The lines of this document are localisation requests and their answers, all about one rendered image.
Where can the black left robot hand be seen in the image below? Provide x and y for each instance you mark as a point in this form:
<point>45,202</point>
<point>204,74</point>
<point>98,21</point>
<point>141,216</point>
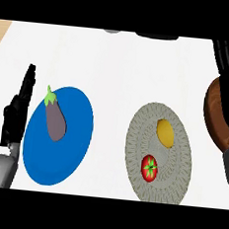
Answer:
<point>16,117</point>

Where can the brown wooden bowl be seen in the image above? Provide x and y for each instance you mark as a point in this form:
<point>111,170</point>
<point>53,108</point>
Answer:
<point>214,113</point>

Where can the yellow lemon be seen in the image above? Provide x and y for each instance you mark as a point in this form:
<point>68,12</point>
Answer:
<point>165,133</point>

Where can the grey round woven placemat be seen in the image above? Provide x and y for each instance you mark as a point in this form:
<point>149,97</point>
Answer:
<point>173,178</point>

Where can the purple eggplant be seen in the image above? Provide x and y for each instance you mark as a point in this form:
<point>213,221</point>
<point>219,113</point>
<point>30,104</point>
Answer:
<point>55,122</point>

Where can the blue round plate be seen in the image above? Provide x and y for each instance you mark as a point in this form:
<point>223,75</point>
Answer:
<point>72,148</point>

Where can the dark flat object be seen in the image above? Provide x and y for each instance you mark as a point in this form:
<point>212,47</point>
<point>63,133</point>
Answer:
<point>156,36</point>

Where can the red tomato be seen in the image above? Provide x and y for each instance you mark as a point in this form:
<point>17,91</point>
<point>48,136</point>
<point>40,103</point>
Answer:
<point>149,169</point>

